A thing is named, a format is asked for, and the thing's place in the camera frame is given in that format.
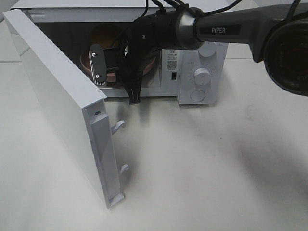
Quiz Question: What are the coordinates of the white dial knob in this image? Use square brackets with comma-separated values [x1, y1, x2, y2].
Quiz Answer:
[194, 68, 211, 86]
[198, 42, 217, 57]

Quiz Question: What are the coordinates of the white microwave oven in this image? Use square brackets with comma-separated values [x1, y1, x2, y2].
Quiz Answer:
[6, 0, 228, 105]

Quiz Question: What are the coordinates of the white microwave door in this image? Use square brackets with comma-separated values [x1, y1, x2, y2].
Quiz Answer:
[4, 9, 125, 208]

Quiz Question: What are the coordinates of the black cable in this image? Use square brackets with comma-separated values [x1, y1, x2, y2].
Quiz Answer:
[141, 0, 241, 17]

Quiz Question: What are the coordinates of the pink round plate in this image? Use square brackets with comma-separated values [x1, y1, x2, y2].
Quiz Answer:
[79, 51, 156, 83]

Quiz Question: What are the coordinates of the burger with sesame-free bun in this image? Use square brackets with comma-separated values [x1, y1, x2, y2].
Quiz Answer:
[90, 24, 122, 49]

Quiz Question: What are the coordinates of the round white door button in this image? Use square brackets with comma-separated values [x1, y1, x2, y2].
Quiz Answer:
[190, 90, 205, 102]

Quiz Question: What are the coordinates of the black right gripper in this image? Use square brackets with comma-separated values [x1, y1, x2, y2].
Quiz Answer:
[103, 46, 156, 105]

